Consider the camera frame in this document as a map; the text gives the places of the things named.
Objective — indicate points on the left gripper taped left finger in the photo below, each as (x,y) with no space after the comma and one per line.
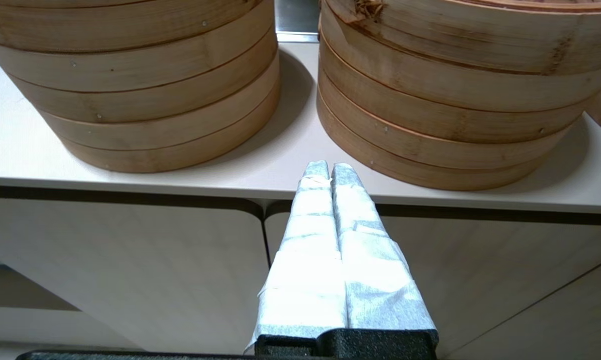
(305,260)

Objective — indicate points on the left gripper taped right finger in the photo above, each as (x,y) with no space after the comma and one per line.
(375,280)

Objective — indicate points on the white cabinet door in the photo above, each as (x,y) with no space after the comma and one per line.
(130,260)
(480,260)
(555,325)

